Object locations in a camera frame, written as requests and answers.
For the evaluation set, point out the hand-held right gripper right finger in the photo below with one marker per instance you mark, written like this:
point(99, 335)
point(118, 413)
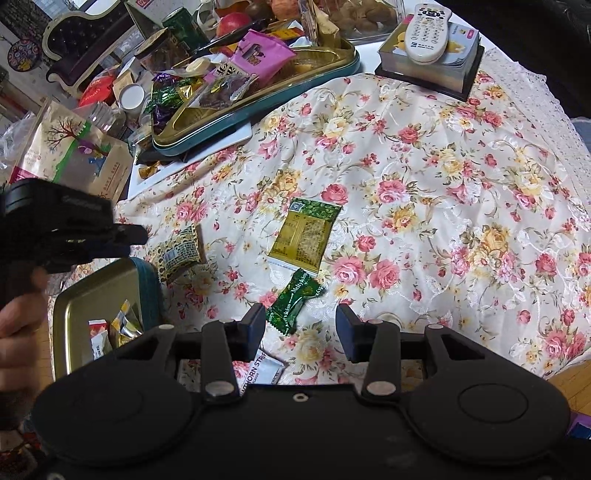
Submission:
point(344, 332)

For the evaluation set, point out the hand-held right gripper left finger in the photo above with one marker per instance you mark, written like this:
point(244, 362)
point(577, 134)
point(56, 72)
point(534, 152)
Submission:
point(254, 325)

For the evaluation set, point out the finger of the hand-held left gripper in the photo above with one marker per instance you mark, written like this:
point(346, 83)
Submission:
point(134, 234)

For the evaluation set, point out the green candy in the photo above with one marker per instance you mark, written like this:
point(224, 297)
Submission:
point(293, 297)

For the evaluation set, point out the gold patterned snack packet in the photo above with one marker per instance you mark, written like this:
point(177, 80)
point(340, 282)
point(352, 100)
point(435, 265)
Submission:
point(180, 251)

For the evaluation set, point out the white bold print snack packet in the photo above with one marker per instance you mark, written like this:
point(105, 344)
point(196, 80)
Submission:
point(258, 374)

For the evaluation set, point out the teal tin box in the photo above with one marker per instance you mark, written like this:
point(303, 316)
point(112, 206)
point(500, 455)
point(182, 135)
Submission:
point(83, 295)

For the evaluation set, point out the green gold pea packet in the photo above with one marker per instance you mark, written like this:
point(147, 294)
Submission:
point(302, 235)

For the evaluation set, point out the person's left hand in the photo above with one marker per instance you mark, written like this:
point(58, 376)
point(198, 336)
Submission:
point(21, 332)

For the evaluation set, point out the white board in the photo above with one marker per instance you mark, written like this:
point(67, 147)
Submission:
point(147, 189)

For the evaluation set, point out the gold foil chocolate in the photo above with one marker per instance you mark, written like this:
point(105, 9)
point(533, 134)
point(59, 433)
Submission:
point(147, 171)

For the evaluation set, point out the kraft paper bag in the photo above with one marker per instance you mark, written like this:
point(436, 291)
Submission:
point(69, 152)

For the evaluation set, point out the black plastic chocolate tray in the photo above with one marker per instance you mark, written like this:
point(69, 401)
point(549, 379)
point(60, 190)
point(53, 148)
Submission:
point(159, 159)

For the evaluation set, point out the clear plastic bag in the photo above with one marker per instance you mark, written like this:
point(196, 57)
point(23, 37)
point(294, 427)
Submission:
point(9, 145)

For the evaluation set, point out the red snack packet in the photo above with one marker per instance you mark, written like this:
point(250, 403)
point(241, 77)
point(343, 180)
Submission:
point(98, 337)

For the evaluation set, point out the clear plastic jar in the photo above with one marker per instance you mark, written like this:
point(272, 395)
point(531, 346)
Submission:
point(106, 117)

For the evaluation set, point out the white lid bottle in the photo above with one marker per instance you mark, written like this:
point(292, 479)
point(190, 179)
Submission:
point(130, 97)

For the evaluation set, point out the pile of wrapped candies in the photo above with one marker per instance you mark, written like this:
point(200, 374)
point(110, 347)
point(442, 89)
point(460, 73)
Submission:
point(171, 99)

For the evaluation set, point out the red foil bag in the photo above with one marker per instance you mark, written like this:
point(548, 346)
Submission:
point(97, 90)

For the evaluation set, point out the beige small box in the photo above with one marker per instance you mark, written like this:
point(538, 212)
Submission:
point(124, 81)

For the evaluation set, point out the floral lace tablecloth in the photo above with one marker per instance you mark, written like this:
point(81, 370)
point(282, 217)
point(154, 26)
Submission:
point(438, 207)

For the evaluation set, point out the colorful round cushion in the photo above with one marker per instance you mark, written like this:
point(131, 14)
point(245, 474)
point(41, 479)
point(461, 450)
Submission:
point(23, 55)

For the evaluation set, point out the clear dried fruit packet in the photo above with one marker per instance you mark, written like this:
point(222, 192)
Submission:
point(226, 90)

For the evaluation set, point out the dark lid snack jar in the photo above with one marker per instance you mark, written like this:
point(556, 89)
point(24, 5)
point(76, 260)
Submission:
point(157, 55)

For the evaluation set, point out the ornate tufted chaise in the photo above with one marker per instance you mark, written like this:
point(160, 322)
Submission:
point(78, 41)

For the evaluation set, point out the green drink can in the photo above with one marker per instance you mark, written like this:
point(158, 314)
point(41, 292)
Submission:
point(182, 27)

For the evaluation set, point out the teal tin with gold insert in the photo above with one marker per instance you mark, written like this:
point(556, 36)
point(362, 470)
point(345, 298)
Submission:
point(295, 87)

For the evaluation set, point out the pink snack bag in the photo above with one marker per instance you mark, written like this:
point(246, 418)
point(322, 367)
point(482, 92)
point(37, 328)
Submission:
point(263, 57)

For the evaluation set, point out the yellow small box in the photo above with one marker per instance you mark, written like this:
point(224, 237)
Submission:
point(281, 34)

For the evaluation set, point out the purple packet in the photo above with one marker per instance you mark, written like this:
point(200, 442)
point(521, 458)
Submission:
point(581, 427)

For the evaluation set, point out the brown kiwi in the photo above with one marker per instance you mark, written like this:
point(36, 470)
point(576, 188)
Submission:
point(256, 7)

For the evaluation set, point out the black base tray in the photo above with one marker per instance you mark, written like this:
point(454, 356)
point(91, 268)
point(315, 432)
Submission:
point(466, 94)

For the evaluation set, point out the red yellow apple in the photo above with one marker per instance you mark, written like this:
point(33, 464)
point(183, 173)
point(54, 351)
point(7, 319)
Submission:
point(282, 7)

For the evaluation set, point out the beige gold snack packet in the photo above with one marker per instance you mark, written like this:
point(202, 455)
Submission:
point(323, 23)

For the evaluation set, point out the yellow duck card box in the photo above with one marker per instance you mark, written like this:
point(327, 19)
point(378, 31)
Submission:
point(457, 60)

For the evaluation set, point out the white remote control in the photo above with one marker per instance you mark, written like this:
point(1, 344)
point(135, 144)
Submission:
point(427, 37)

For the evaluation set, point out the grey plastic bin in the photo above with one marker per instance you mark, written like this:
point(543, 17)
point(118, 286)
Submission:
point(582, 136)

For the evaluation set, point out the glass cookie jar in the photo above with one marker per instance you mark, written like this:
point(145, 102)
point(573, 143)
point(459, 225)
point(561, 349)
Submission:
point(360, 18)

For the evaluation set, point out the black leather sofa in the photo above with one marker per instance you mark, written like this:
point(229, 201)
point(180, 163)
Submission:
point(531, 23)

